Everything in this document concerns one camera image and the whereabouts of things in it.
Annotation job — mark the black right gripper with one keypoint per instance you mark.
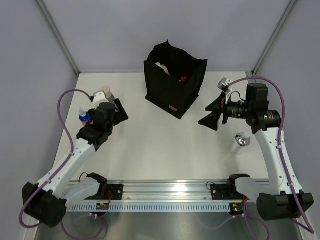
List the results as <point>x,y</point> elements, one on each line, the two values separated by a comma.
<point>211,121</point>

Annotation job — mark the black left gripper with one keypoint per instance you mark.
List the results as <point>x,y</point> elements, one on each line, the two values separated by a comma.
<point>120,115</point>

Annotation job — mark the grey bottle beige cap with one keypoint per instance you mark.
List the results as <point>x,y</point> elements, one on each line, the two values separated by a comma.
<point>108,94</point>

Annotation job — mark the red tall bottle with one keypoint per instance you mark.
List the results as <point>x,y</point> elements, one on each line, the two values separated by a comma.
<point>183,79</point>

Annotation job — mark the cream bottle white pump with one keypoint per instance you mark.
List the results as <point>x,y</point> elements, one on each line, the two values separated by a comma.
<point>162,66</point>

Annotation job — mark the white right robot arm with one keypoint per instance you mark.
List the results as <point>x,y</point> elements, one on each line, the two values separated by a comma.
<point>285,197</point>

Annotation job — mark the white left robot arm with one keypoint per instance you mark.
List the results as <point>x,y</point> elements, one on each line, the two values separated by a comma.
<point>49,199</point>

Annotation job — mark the black canvas bag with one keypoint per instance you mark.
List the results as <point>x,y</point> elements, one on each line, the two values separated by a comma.
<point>167,92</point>

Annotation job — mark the orange bottle blue cap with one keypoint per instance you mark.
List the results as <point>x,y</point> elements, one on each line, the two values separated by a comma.
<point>84,116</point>

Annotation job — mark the white bottle chrome cap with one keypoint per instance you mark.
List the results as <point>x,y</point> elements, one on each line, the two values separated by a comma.
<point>240,143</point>

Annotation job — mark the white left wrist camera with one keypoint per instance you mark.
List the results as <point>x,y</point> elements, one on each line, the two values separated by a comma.
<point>99,97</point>

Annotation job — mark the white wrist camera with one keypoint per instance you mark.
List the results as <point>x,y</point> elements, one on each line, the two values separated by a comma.
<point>225,86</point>
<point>99,97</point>

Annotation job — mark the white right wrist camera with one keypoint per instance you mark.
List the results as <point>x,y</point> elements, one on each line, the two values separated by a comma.
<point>225,86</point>

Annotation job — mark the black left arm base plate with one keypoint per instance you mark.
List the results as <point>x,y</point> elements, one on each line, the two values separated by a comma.
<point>113,191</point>

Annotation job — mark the aluminium rail front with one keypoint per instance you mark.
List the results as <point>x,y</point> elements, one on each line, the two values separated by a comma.
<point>142,191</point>

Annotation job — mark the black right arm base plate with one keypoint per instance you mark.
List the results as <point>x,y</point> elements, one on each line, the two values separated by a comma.
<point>222,192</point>

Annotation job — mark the white slotted cable duct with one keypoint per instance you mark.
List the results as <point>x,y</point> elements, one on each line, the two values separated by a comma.
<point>151,207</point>

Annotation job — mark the aluminium frame post left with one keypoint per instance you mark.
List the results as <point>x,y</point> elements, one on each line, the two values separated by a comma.
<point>57,35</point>

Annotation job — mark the aluminium frame post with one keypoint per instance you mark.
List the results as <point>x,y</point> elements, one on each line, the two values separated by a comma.
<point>57,35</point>
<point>277,30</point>

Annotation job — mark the aluminium frame post right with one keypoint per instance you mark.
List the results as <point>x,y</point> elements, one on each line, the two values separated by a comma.
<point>277,30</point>

